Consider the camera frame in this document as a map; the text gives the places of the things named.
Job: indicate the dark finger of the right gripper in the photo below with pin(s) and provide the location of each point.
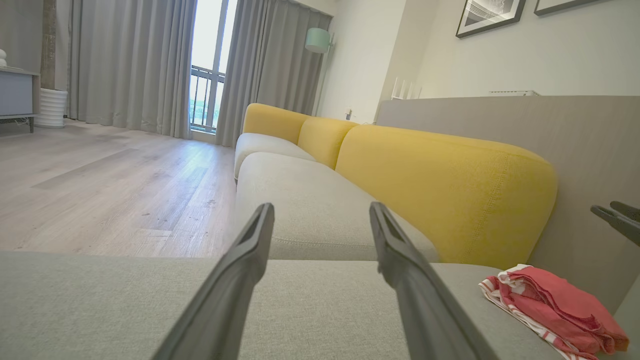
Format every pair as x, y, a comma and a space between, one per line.
630, 210
622, 225

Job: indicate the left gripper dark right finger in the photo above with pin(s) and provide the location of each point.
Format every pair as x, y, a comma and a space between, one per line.
425, 310

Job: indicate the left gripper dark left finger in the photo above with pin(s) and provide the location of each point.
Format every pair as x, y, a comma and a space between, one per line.
225, 300

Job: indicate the red basketball jersey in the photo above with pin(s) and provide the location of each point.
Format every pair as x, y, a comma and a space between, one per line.
560, 305

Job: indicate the yellow sofa back cushion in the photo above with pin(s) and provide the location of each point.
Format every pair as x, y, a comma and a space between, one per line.
325, 140
450, 195
272, 122

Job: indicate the grey fabric sofa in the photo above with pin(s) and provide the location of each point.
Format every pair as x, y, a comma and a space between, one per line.
100, 305

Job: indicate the flat white device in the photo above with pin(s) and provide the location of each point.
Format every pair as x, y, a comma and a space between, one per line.
515, 93

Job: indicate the white router with antennas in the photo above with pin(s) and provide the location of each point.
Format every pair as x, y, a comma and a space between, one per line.
406, 92

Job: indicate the grey balcony railing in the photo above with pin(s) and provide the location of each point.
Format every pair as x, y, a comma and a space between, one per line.
207, 71

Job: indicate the white ribbed bin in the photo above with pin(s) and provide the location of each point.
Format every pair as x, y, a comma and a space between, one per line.
50, 107

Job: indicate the glass balcony door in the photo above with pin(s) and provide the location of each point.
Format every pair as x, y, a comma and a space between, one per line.
205, 30

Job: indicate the floor lamp with teal shade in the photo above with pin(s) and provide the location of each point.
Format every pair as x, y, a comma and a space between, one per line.
318, 40

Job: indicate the grey sideboard cabinet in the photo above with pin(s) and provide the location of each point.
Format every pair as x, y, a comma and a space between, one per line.
15, 95

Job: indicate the brown wooden pillar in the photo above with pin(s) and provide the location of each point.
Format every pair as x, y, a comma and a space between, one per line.
48, 45

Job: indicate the small white figurine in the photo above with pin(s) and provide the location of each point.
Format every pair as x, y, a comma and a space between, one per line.
2, 57

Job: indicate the black framed wall picture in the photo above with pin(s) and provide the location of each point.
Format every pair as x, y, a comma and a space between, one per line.
490, 12
560, 4

